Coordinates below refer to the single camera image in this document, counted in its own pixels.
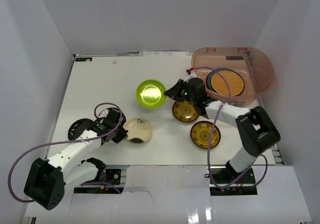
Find green glossy plate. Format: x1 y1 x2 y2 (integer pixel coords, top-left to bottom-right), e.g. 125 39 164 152
136 79 167 109

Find blue floral ceramic plate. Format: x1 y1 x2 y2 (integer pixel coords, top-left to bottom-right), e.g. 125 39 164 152
205 68 245 97

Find yellow patterned plate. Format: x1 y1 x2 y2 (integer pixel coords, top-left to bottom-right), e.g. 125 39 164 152
190 120 222 149
172 101 199 123

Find red and teal plate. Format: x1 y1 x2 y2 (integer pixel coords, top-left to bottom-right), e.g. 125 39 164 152
204 75 209 89

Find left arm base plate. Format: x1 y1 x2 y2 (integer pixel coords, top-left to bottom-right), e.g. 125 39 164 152
73 168 124 194

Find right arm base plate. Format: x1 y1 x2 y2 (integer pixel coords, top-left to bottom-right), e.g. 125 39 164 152
204 167 258 197

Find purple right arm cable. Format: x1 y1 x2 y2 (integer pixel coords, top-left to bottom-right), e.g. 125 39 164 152
186 66 268 190

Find pink translucent plastic bin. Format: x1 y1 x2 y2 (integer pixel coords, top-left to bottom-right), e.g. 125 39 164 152
191 47 275 107

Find black label sticker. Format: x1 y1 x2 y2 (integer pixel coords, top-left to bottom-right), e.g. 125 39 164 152
74 57 93 62

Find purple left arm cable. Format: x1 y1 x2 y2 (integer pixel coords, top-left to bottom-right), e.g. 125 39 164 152
7 103 126 204

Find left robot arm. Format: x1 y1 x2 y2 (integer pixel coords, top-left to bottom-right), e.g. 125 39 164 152
23 107 128 211

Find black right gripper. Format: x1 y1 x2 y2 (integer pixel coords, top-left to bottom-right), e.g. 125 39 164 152
165 79 197 105

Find cream ceramic plate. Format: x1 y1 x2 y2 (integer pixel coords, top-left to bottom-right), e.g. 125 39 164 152
123 117 153 144

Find black plate left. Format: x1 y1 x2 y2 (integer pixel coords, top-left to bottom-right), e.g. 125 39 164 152
67 118 93 141

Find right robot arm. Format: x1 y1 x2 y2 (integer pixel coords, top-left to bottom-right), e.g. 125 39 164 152
163 77 281 184

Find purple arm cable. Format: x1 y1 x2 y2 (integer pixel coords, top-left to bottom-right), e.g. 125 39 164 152
186 66 268 190
7 103 126 204

